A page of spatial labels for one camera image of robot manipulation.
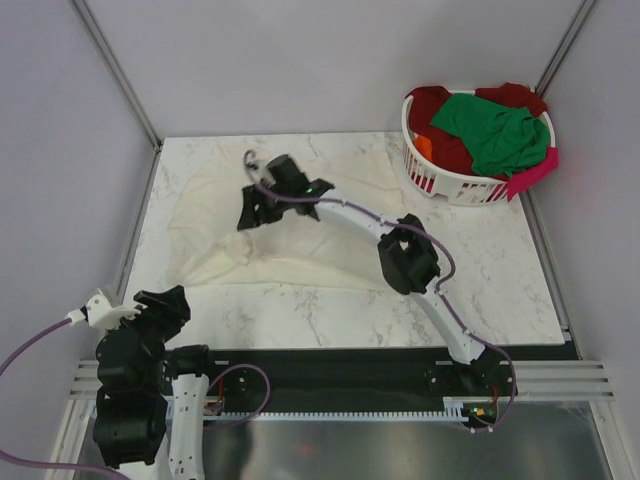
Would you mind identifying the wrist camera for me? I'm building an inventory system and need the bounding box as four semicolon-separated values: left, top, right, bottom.
266;154;309;197
65;287;139;330

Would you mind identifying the cream white t shirt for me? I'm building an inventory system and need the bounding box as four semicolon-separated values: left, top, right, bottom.
165;144;406;290

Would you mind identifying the white laundry basket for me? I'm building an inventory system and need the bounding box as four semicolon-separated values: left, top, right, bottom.
401;89;557;206

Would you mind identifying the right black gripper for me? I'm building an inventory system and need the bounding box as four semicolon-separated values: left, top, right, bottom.
237;184;291;234

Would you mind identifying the aluminium frame rail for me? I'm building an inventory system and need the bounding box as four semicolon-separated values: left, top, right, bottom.
69;0;163;152

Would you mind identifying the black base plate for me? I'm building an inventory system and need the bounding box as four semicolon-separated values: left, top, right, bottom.
208;347;509;412

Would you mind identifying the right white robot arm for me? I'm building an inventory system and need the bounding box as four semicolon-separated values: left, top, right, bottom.
237;180;517;396

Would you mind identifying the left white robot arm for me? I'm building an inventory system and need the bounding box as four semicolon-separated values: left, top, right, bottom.
86;286;220;479

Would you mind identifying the green t shirt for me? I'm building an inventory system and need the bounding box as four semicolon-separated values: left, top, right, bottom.
430;93;550;177

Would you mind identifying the orange t shirt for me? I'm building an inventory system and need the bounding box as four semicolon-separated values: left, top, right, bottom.
414;135;433;161

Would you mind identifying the white slotted cable duct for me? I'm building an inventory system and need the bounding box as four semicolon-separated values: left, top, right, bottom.
203;397;497;425

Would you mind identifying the pink t shirt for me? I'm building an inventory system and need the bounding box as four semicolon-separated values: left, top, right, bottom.
506;147;559;202

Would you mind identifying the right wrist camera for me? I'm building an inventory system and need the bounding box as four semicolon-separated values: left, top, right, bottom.
266;154;309;197

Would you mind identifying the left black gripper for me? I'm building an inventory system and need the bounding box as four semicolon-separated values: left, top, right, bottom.
103;283;191;388

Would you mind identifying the dark red t shirt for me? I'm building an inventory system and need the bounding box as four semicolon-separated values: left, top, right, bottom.
408;83;550;180

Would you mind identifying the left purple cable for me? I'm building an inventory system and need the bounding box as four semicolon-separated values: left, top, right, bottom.
0;312;271;476

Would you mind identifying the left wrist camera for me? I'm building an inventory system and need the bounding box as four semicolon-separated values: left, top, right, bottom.
65;287;139;330

